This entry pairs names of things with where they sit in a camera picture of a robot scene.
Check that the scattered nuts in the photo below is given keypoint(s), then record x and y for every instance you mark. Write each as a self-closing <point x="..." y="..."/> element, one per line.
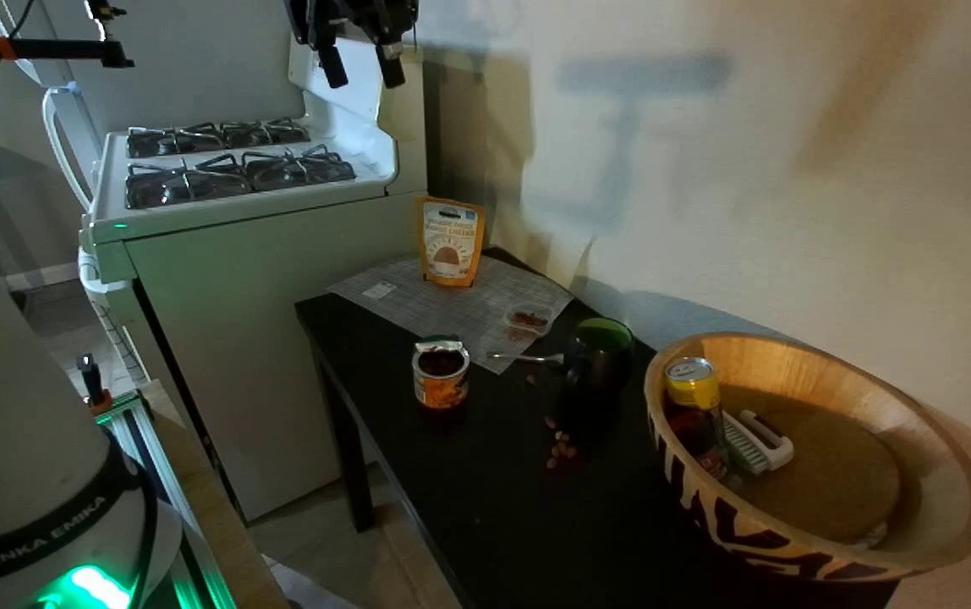
<point x="562" y="451"/>

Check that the black camera stand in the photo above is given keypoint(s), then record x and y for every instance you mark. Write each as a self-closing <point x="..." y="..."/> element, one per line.
<point x="102" y="50"/>

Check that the black side table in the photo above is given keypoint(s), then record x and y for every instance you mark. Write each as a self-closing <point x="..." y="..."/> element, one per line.
<point x="504" y="530"/>

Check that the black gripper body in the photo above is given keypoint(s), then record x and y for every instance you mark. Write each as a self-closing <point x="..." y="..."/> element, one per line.
<point x="321" y="21"/>

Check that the metal spoon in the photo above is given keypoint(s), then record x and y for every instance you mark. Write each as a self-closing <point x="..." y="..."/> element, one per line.
<point x="530" y="361"/>

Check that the yellow drink can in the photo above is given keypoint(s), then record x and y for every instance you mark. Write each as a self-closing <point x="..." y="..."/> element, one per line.
<point x="692" y="380"/>

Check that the orange paper cup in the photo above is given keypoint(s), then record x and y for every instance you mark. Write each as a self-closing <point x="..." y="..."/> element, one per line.
<point x="441" y="374"/>

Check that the zebra pattern wooden bowl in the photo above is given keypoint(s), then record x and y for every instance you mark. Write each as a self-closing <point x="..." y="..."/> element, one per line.
<point x="874" y="492"/>

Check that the grey woven placemat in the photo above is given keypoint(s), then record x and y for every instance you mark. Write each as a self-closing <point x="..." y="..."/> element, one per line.
<point x="498" y="317"/>

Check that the white gas stove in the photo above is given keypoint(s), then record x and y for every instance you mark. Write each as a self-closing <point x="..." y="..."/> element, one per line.
<point x="212" y="234"/>

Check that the white ridged box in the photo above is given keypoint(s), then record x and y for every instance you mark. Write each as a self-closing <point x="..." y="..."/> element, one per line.
<point x="756" y="440"/>

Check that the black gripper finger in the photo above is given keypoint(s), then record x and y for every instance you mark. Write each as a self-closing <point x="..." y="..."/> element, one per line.
<point x="391" y="66"/>
<point x="334" y="66"/>

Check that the green lit aluminium frame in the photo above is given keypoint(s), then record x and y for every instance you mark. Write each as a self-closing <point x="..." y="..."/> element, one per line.
<point x="180" y="569"/>

